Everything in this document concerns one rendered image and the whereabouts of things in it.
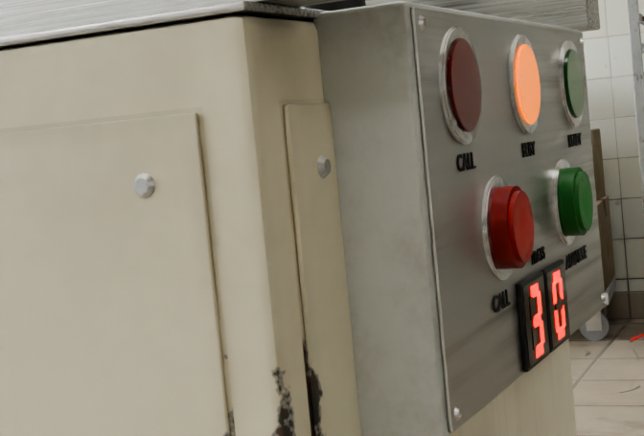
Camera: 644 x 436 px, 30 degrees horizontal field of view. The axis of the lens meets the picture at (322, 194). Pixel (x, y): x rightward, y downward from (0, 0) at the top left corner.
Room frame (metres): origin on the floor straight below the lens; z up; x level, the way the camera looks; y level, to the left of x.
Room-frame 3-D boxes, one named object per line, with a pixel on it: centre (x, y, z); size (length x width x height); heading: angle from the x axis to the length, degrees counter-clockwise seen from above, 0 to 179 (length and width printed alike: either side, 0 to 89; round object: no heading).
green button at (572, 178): (0.52, -0.11, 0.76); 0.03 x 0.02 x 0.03; 155
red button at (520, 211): (0.43, -0.06, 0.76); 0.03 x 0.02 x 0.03; 155
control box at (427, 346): (0.48, -0.07, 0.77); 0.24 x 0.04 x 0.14; 155
